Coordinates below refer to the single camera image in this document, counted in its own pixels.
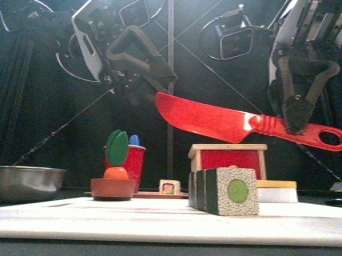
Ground red toy knife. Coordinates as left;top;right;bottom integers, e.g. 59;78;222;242
155;91;342;153

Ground large green sushi roll piece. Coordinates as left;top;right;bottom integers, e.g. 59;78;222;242
205;166;261;217

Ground small white sushi piece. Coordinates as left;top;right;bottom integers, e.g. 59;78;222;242
158;178;183;196

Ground toy carrot with green leaves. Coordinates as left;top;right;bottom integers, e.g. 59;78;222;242
102;128;131;181

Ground wooden box with red side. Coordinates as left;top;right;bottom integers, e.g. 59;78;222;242
187;143;270;181

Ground red plastic cup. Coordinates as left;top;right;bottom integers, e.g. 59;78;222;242
105;143;147;194

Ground yellow and white sponge block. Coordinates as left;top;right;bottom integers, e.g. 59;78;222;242
255;179;300;204

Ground brown toy flower pot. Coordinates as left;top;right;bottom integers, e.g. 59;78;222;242
90;177;138;202

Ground wooden tray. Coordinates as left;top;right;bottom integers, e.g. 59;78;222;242
83;190;191;200

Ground metal bowl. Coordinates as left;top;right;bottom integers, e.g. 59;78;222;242
0;165;68;204

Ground white cutting board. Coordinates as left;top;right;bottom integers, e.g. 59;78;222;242
0;196;342;249

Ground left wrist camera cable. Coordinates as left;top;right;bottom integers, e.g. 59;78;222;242
55;42;103;84

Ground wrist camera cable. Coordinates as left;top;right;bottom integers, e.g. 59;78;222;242
198;18;225;62
55;42;103;84

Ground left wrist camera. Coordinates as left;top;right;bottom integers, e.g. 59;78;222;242
117;0;151;28

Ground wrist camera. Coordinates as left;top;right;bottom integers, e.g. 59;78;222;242
215;12;258;62
117;0;151;28

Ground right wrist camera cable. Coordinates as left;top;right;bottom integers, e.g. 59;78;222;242
198;18;225;62

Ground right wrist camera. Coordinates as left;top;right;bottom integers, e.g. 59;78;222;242
215;12;258;62

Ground vertical metal frame pole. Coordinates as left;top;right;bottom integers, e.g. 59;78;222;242
166;0;177;180

